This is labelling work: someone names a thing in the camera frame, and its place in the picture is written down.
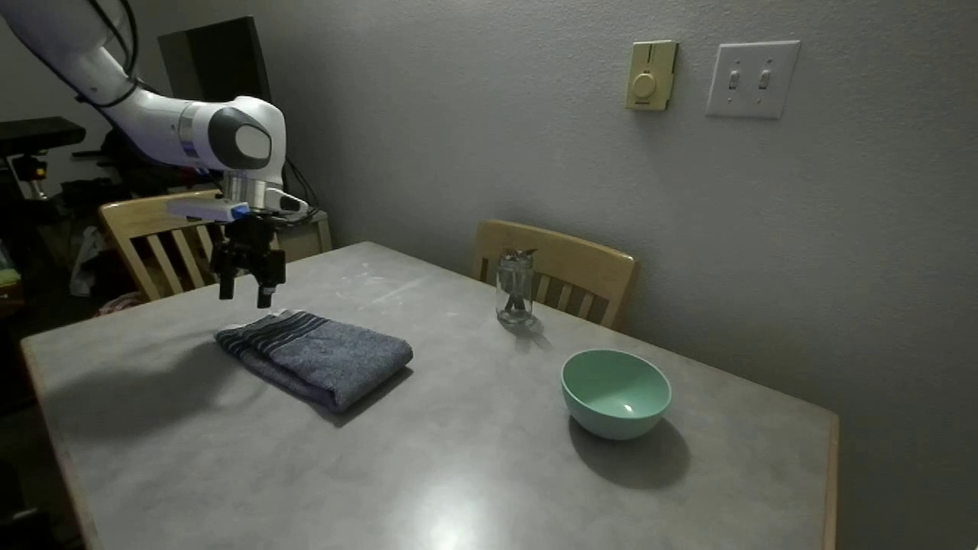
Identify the black shelf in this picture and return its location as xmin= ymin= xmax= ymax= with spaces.
xmin=0 ymin=113 xmax=88 ymax=156

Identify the white double switch plate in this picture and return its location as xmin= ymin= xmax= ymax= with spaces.
xmin=704 ymin=37 xmax=802 ymax=122

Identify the black monitor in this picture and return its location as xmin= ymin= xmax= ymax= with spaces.
xmin=157 ymin=13 xmax=276 ymax=104

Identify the wooden chair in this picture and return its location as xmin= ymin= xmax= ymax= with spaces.
xmin=99 ymin=186 xmax=288 ymax=305
xmin=471 ymin=217 xmax=640 ymax=331

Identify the blue striped towel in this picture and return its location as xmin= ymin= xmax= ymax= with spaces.
xmin=210 ymin=309 xmax=417 ymax=414

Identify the beige round thermostat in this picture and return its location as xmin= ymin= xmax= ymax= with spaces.
xmin=620 ymin=37 xmax=682 ymax=117

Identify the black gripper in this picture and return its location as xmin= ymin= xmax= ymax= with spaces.
xmin=208 ymin=213 xmax=290 ymax=310

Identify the green ceramic bowl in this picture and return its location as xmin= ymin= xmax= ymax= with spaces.
xmin=559 ymin=347 xmax=675 ymax=444

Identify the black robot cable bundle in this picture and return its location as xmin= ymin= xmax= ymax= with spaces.
xmin=76 ymin=0 xmax=145 ymax=111

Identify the small beige cabinet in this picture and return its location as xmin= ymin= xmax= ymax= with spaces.
xmin=277 ymin=208 xmax=336 ymax=263

